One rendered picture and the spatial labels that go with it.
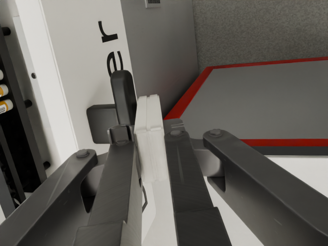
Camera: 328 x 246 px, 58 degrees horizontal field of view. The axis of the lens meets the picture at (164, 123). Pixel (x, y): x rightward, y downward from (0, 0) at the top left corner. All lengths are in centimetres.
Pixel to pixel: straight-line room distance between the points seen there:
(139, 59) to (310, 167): 33
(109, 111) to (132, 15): 35
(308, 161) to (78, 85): 26
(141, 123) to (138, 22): 41
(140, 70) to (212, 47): 59
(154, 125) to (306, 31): 97
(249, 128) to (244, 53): 64
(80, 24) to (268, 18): 91
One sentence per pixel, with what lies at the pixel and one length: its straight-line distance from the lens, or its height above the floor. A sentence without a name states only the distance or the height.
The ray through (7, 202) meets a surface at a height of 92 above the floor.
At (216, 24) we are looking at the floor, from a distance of 109.
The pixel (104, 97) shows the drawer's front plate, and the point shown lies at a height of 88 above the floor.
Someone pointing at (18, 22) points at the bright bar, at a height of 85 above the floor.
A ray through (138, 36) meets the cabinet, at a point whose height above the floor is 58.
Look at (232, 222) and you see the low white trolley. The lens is 42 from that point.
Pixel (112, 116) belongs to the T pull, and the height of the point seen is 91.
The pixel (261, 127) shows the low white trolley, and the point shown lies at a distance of 48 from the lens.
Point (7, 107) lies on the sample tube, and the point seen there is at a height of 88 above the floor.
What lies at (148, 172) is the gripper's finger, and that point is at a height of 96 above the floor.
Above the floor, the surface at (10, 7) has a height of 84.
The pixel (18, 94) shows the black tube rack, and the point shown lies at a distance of 31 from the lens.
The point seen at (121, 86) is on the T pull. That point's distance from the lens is 19.
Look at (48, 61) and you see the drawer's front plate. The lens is 20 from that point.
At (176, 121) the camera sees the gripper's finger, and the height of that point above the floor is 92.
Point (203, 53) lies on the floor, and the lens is 111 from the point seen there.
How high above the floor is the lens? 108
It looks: 63 degrees down
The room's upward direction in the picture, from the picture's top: 142 degrees counter-clockwise
